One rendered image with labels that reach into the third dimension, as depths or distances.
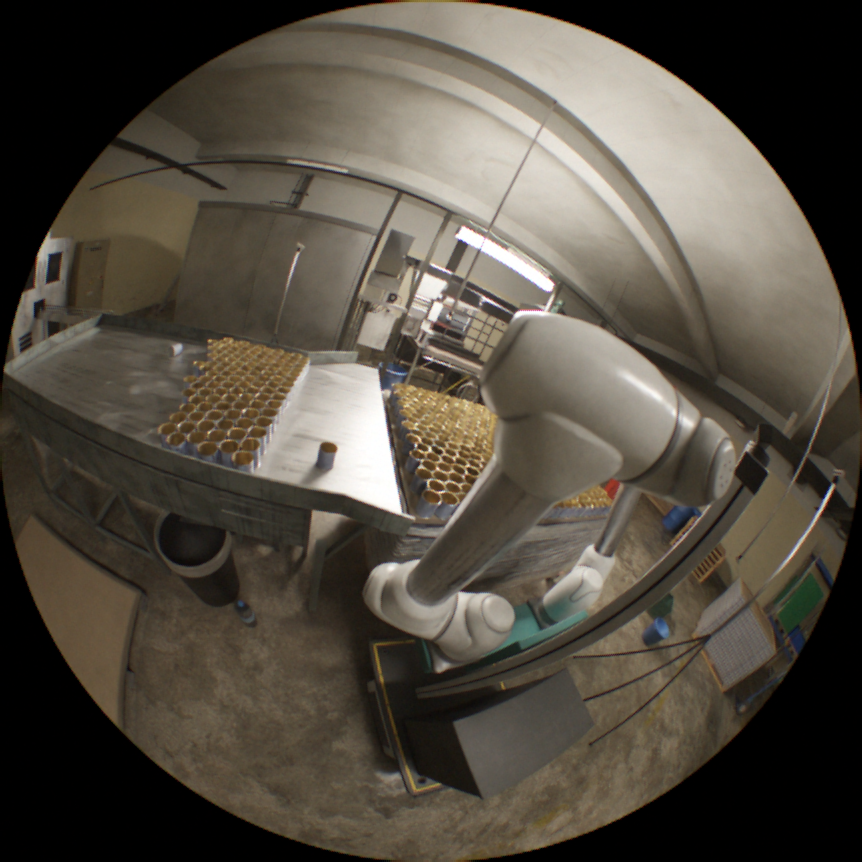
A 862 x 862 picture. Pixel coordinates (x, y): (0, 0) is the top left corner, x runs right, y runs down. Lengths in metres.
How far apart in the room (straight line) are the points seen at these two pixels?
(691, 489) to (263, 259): 3.60
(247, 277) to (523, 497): 3.53
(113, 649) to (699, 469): 2.11
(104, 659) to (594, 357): 2.11
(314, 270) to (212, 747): 4.03
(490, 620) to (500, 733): 0.53
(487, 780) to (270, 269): 4.06
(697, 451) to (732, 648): 5.16
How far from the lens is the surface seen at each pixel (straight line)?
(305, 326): 3.36
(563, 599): 1.04
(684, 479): 0.30
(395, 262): 3.01
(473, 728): 0.99
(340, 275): 3.25
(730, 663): 5.52
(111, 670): 1.93
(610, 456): 0.25
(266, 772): 1.79
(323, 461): 0.92
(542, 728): 1.15
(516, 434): 0.24
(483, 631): 0.66
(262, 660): 1.72
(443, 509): 0.91
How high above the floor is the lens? 1.70
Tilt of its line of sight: 25 degrees down
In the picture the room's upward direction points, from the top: 25 degrees clockwise
